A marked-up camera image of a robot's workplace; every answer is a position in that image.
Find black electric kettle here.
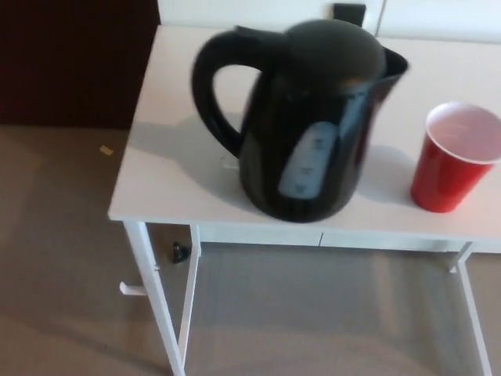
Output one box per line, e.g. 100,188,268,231
190,18,410,225

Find red plastic cup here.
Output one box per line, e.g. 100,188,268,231
409,100,501,214

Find white table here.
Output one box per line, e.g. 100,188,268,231
107,23,501,376

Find black doorstop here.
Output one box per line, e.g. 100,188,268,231
168,241,189,266

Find white hook on table leg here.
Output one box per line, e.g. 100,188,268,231
118,280,148,299

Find white cabinet fronts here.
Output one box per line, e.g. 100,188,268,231
156,0,501,45

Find dark red panel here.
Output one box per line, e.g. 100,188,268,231
0,0,162,127

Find black rectangular wall plate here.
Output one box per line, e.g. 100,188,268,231
332,2,367,29

